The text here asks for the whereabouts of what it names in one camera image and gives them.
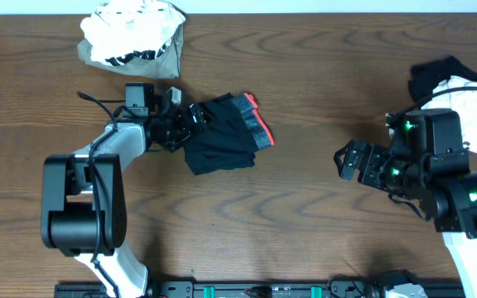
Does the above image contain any black shorts red waistband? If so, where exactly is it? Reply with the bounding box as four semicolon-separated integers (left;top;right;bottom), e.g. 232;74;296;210
184;93;275;175

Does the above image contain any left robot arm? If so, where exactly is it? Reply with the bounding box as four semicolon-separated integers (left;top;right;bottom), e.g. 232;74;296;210
41;83;208;297

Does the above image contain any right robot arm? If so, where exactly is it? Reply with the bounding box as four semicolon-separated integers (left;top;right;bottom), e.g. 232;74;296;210
334;108;477;297

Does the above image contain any olive green folded garment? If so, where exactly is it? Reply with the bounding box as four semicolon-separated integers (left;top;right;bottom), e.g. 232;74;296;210
77;25;184;79

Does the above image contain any black crumpled garment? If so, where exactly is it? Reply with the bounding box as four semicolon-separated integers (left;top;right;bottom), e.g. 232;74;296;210
407;55;477;102

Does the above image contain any white printed shirt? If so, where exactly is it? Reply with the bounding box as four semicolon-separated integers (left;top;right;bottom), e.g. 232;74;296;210
80;0;186;66

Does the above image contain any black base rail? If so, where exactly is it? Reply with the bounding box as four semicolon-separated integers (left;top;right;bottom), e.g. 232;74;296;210
53;270;466;298

